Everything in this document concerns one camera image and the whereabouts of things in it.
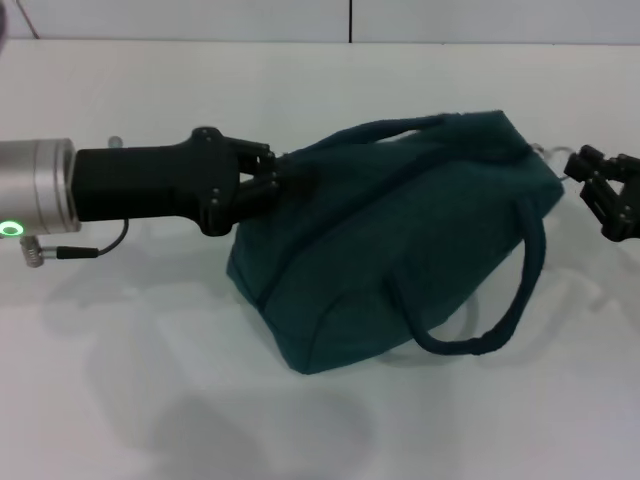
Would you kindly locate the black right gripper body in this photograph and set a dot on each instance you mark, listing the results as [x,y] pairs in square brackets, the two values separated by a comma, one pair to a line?
[627,200]

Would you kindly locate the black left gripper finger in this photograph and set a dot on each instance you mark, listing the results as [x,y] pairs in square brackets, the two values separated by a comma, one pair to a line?
[265,157]
[270,192]

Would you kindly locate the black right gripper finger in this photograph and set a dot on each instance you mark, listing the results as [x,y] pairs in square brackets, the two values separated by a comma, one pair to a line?
[602,202]
[590,162]

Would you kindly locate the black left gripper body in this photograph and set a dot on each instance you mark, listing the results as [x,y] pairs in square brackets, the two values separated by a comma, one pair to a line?
[155,182]

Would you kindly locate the dark teal lunch bag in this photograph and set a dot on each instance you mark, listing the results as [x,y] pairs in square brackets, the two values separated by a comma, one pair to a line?
[390,240]

